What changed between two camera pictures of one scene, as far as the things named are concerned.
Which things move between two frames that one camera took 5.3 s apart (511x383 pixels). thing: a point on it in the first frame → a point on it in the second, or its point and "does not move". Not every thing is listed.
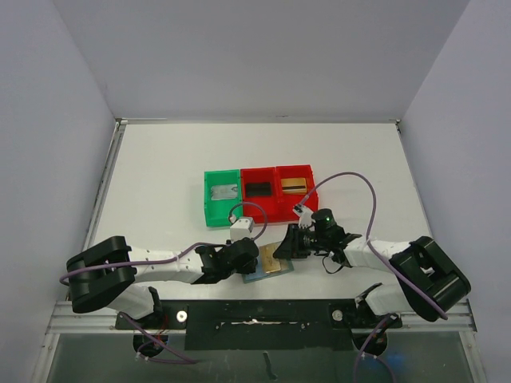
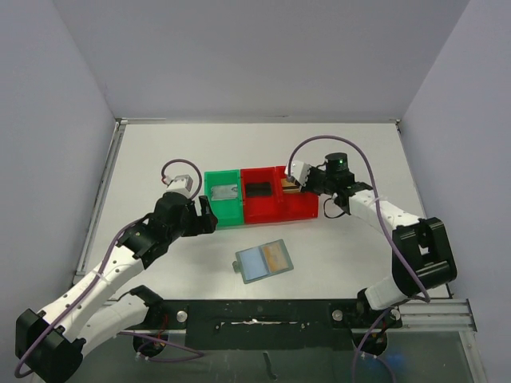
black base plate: (227, 325) does not move
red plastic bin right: (294, 183) does not move
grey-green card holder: (267, 265) does not move
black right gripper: (295, 241) → (307, 180)
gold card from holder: (294, 186) does not move
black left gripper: (248, 267) → (204, 223)
